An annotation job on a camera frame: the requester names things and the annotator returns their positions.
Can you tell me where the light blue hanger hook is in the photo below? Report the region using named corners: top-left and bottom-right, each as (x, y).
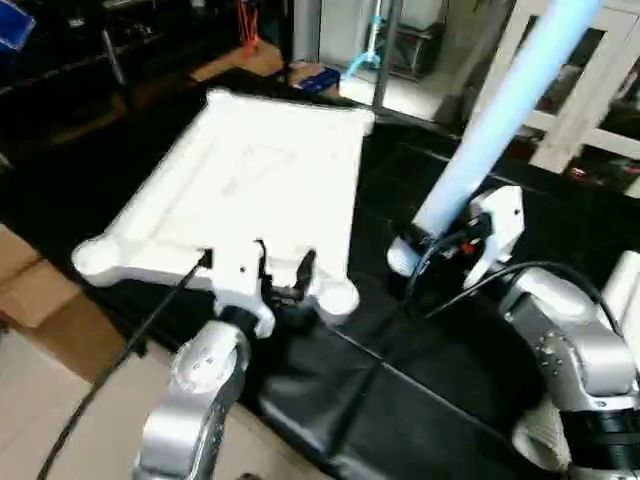
top-left (340, 0), bottom-right (388, 87)

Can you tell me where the small blue box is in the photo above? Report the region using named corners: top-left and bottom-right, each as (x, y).
top-left (289, 62), bottom-right (342, 97)

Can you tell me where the white plastic table top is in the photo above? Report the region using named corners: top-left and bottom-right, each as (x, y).
top-left (72, 88), bottom-right (377, 327)

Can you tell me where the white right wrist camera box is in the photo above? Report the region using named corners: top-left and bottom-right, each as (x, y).
top-left (465, 185), bottom-right (527, 292)

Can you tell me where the white drawer cabinet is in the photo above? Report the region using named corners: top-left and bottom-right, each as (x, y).
top-left (465, 0), bottom-right (640, 177)

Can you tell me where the red cable bundle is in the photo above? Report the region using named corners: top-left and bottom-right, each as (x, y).
top-left (234, 0), bottom-right (262, 52)

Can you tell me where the brown cardboard box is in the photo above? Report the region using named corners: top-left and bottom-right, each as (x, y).
top-left (0, 225), bottom-right (132, 387)

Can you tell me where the black work mat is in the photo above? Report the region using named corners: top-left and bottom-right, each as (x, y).
top-left (0, 65), bottom-right (640, 480)

